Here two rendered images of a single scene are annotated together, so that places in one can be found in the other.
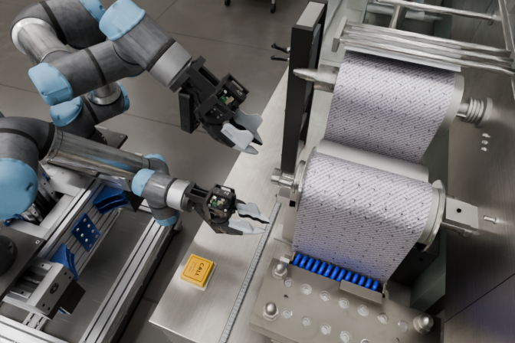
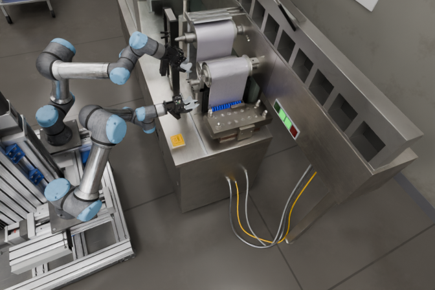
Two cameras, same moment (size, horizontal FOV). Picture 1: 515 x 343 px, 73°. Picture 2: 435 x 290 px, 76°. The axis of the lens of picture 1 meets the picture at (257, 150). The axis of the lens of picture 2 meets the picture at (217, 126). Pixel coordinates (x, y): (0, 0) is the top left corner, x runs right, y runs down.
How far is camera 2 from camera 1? 0.97 m
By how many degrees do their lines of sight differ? 31
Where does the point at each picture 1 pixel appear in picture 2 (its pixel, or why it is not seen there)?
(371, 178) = (228, 62)
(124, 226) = not seen: hidden behind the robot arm
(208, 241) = (171, 130)
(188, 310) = (186, 153)
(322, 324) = (234, 120)
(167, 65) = (160, 50)
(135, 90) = not seen: outside the picture
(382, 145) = (217, 54)
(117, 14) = (141, 37)
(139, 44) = (151, 45)
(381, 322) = (248, 110)
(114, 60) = (134, 57)
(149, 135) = not seen: hidden behind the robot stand
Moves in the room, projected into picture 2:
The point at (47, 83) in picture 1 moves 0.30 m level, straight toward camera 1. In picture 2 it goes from (124, 74) to (191, 87)
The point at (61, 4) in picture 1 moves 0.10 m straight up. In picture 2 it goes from (57, 50) to (48, 32)
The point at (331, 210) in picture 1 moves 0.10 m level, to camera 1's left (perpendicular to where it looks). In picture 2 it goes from (221, 78) to (208, 86)
